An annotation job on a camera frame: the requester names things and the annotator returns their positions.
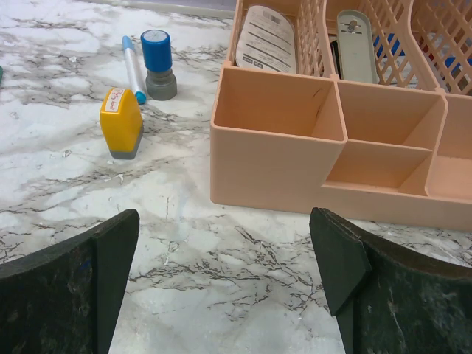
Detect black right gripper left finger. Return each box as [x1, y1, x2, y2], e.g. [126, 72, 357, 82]
[1, 209, 139, 353]

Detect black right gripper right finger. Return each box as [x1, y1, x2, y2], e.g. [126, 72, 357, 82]
[309, 208, 471, 353]

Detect light blue capped marker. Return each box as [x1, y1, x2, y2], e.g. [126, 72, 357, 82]
[122, 35, 147, 105]

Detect peach plastic desk organizer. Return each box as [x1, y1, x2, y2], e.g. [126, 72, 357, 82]
[210, 1, 471, 231]

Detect yellow self-inking stamp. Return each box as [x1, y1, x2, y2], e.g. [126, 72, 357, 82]
[100, 87, 144, 160]

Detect grey metal stapler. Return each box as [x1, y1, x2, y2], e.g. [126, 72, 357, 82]
[337, 10, 378, 84]

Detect white printed card package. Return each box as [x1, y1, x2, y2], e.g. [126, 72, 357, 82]
[235, 4, 297, 74]

